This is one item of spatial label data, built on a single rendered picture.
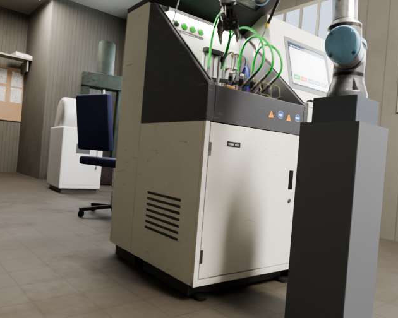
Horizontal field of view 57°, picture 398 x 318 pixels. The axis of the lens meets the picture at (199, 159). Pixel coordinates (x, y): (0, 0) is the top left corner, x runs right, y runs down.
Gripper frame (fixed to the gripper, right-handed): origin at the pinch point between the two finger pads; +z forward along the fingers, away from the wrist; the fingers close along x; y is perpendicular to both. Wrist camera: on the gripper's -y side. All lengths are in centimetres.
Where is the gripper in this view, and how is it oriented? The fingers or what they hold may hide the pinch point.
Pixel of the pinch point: (228, 40)
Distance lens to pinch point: 187.8
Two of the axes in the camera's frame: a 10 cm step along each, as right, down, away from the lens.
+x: 9.9, -1.5, 0.2
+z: 0.9, 7.2, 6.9
